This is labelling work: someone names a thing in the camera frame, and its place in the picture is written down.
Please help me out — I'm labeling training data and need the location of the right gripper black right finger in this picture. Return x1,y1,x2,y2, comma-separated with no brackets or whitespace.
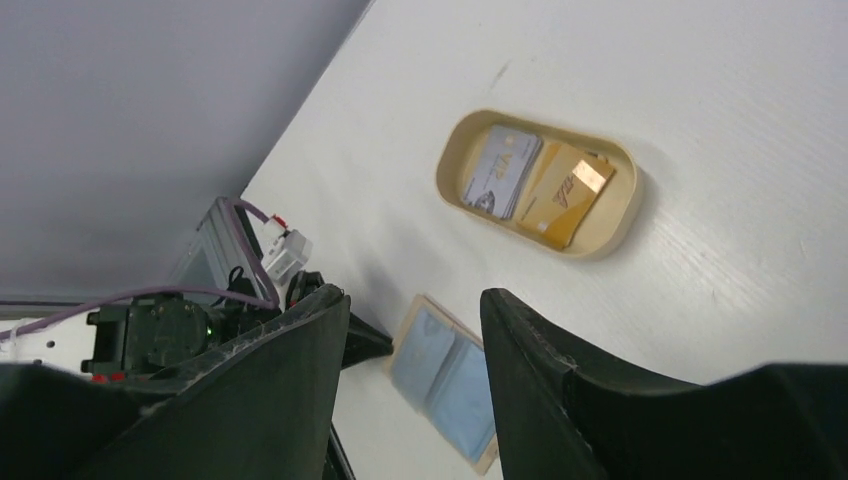
480,288,847,479

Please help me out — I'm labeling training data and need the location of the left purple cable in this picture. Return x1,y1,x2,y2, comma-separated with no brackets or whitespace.
0,197,283,342

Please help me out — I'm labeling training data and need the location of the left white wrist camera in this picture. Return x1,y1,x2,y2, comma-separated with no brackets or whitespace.
261,215,312,286

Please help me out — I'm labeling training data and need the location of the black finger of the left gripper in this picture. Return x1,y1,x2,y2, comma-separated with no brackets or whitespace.
342,313,394,369

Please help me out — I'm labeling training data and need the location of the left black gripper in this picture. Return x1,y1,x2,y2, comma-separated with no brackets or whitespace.
80,271,346,382

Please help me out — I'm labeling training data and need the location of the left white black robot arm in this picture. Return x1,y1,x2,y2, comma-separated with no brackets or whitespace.
1,267,325,383

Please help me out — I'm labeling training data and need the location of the gold card in tray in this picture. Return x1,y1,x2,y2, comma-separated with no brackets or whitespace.
515,142,616,250

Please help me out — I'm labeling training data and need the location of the beige card holder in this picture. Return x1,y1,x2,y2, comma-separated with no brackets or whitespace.
385,294,499,476

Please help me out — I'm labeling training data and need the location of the oval beige tray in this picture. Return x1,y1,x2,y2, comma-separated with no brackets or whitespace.
435,110,643,259

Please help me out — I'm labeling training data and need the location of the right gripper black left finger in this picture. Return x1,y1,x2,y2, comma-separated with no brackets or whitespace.
1,284,350,479

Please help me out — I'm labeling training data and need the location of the silver card in tray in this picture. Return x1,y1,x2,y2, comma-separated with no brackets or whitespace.
462,125,543,220

